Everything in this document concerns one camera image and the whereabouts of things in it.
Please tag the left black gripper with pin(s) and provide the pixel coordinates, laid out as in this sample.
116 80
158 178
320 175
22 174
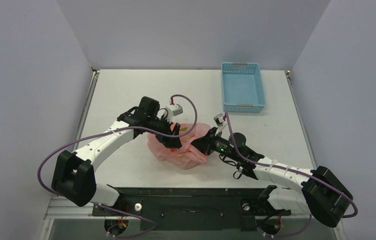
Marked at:
168 124

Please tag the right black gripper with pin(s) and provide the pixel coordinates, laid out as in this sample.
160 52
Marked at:
204 143

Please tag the pink plastic bag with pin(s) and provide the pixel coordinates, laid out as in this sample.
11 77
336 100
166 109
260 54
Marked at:
185 157

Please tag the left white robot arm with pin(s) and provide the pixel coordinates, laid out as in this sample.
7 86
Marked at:
74 174

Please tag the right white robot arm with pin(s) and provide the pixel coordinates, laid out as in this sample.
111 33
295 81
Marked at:
300 190

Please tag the light blue plastic basket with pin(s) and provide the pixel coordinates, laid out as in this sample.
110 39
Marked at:
242 87

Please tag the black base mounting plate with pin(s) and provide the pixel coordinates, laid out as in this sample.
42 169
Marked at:
198 209

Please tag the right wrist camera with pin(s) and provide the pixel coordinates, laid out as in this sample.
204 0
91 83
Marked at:
220 119

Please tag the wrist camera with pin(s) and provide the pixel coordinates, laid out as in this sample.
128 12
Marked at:
173 110
220 119

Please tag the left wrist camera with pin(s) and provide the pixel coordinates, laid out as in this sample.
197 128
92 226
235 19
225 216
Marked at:
173 110

